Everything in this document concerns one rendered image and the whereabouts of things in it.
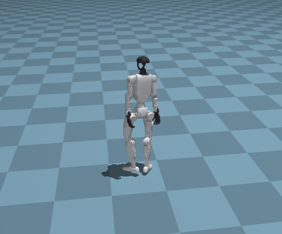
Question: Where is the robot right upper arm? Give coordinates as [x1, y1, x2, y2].
[150, 75, 157, 97]

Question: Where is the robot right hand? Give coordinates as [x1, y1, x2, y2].
[152, 108, 160, 125]

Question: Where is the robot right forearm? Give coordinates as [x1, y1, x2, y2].
[152, 96, 158, 112]

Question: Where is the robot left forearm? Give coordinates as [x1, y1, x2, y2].
[125, 94, 132, 115]

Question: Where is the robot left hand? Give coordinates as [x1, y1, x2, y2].
[126, 111, 135, 128]

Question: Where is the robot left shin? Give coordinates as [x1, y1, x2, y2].
[125, 140, 136, 168]

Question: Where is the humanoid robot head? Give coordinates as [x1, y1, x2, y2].
[137, 56, 150, 76]

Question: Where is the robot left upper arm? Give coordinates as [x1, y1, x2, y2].
[127, 75, 137, 99]

